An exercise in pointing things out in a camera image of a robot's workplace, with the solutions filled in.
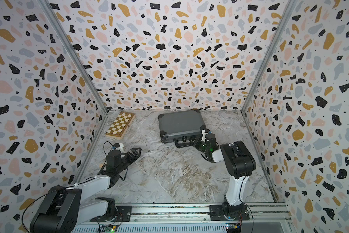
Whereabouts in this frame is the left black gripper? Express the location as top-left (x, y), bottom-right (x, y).
top-left (116, 147), bottom-right (141, 174)

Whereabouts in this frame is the grey poker set case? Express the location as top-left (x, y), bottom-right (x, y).
top-left (158, 110), bottom-right (206, 148)

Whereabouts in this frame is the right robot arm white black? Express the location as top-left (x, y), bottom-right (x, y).
top-left (189, 132), bottom-right (257, 220)

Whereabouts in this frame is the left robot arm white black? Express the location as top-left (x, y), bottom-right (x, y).
top-left (25, 144), bottom-right (142, 233)

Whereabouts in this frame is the wooden chess board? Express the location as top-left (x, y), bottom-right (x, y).
top-left (105, 112), bottom-right (135, 139)

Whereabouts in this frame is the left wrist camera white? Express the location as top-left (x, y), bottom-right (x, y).
top-left (113, 143), bottom-right (125, 152)

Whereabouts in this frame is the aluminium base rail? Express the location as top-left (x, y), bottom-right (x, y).
top-left (66, 203), bottom-right (296, 233)

